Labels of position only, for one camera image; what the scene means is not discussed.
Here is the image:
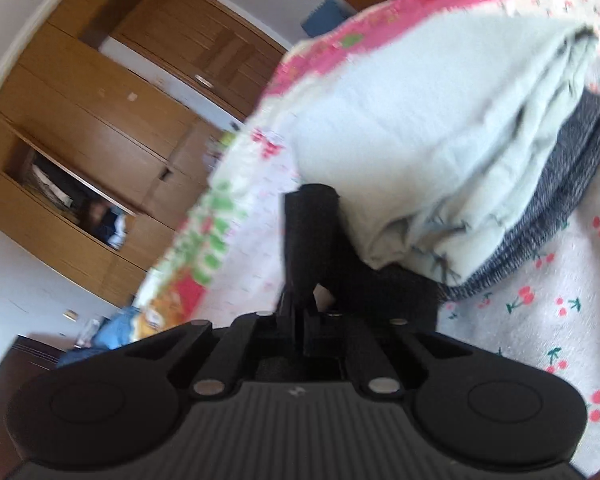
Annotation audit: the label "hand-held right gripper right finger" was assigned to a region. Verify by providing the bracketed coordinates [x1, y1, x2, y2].
[304, 309, 462, 399]

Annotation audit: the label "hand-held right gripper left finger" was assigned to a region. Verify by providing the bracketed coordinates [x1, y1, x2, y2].
[124, 289, 304, 399]

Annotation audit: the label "black pants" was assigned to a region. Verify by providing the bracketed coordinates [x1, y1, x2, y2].
[282, 183, 438, 333]

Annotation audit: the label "white cherry print sheet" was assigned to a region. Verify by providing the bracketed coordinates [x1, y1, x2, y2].
[195, 0, 600, 478]

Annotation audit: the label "pile of dark clothes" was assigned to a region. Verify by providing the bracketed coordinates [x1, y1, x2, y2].
[30, 152, 128, 251]

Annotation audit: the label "light blue folded cloth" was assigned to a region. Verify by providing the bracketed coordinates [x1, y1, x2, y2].
[287, 7, 600, 283]

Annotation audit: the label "dark wooden furniture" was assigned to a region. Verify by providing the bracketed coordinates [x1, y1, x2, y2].
[0, 335, 63, 386]

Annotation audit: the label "pink cartoon print quilt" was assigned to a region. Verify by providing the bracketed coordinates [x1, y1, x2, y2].
[130, 0, 600, 346]

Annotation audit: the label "brown wooden wardrobe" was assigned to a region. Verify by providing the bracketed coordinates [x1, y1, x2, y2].
[0, 0, 291, 311]

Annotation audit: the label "dark grey knit folded cloth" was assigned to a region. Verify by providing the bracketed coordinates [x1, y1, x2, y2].
[440, 87, 600, 303]

